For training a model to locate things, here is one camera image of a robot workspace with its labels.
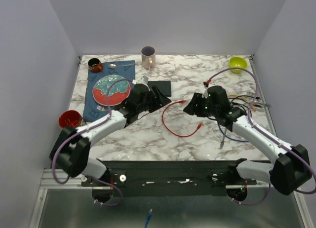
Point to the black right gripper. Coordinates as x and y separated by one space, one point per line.
190 108

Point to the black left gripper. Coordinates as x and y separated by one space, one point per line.
159 102

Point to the black network switch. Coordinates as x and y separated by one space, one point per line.
164 86

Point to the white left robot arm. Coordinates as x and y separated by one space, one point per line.
71 150

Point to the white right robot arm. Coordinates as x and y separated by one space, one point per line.
288 166

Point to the red and teal plate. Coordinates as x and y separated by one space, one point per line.
119 92

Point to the pink ceramic mug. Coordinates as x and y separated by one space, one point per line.
148 55

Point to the lime green bowl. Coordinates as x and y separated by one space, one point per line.
237 63

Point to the metal spoon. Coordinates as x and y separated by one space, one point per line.
114 66

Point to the blue placemat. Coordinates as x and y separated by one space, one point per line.
93 111

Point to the black mounting base bar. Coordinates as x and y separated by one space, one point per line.
175 178

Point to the small brown orange cup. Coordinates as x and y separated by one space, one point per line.
95 65

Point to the red black patterned mug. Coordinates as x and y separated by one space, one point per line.
71 118

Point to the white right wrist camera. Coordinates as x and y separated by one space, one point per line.
205 93

